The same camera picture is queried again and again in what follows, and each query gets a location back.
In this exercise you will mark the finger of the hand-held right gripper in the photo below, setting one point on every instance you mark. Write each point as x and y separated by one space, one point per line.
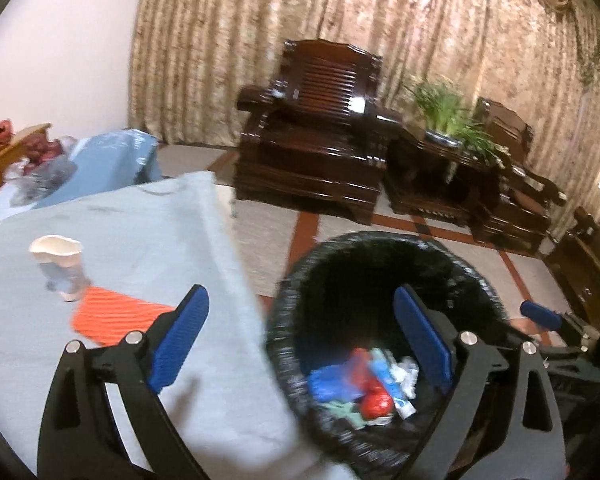
540 312

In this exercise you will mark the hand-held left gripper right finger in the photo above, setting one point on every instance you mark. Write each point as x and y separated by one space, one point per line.
425 340

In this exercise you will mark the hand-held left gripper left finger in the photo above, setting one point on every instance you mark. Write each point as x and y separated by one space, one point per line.
180 340

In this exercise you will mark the red patterned packet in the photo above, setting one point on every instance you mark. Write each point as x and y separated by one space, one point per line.
376 402

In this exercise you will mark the trash bin with black liner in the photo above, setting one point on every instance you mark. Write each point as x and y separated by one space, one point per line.
340 285

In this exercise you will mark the blue plastic bag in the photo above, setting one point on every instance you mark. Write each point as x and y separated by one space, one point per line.
330 384

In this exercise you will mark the dark wooden chair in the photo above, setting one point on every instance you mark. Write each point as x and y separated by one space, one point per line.
580 265

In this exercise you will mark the orange ribbed mat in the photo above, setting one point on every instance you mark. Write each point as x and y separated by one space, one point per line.
115 315

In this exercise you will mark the dark wooden armchair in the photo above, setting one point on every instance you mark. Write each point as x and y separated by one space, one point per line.
515 200
305 160

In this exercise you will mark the white paper cup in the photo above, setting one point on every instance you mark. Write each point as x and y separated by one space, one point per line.
60 265

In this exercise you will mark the white table cover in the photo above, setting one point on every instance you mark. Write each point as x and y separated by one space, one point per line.
226 202

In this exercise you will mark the dark wooden side table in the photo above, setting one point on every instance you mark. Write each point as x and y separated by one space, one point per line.
430 185

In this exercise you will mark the light blue plastic sheet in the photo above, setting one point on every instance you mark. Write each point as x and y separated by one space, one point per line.
110 155

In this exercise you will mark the bag of red items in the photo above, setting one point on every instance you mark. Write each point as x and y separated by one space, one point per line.
45 180

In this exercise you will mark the green potted plant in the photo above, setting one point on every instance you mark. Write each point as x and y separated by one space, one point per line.
445 110

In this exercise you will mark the red fruit pile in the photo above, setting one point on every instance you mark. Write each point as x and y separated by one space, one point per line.
42 151

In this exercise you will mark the beige patterned curtain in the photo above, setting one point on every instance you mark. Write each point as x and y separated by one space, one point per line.
280 10

